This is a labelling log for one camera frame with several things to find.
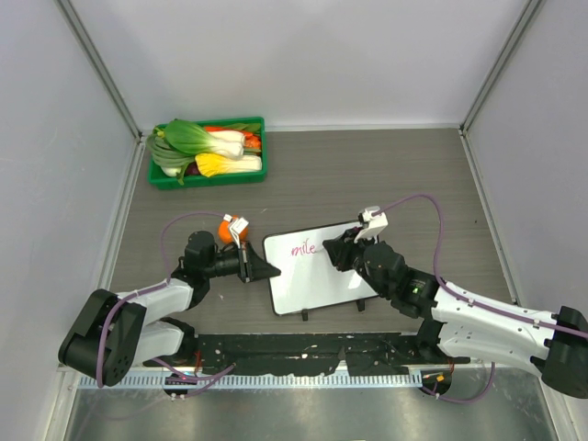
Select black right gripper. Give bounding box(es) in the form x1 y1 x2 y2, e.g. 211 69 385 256
324 226 390 297

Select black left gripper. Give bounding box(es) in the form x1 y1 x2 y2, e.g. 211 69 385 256
203 239 278 282

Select small white whiteboard black frame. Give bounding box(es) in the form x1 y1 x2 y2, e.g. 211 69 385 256
262 220 377 316

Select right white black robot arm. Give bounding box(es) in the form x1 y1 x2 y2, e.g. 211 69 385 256
322 228 587 399

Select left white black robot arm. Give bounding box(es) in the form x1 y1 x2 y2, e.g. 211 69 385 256
58 231 281 387

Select orange mandarin fruit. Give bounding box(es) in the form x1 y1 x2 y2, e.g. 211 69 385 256
217 214 249 244

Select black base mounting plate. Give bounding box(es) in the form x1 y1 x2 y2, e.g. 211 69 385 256
142 331 471 376

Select yellow white napa cabbage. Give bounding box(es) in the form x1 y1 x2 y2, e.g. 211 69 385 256
195 153 263 177

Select green plastic vegetable tray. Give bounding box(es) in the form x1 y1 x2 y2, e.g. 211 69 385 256
145 117 267 190

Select green long vegetable stalks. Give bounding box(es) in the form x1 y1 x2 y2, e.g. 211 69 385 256
145 127 195 186

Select green white bok choy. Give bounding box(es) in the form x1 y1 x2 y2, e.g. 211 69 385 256
158 119 244 159

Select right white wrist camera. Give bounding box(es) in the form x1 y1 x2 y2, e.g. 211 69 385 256
354 206 388 243

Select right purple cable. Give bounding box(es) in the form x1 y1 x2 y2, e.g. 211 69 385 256
374 193 588 403

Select purple cable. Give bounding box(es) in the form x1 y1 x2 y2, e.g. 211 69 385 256
97 209 238 399
374 193 588 403

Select white slotted cable duct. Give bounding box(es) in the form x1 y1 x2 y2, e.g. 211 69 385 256
78 370 423 390

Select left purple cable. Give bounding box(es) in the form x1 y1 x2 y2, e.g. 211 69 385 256
97 209 238 399

